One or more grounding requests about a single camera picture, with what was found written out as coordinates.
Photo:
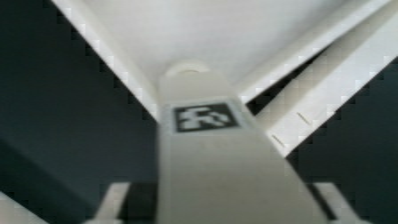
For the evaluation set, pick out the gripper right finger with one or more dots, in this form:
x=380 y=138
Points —
x=337 y=204

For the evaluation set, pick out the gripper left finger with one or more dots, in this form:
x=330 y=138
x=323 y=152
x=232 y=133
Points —
x=108 y=215

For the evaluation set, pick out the white leg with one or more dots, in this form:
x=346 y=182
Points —
x=229 y=183

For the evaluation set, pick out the white desk tabletop tray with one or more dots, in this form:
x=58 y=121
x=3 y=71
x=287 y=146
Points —
x=253 y=37

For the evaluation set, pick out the white U-shaped fence frame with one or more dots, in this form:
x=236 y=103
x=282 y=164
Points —
x=333 y=79

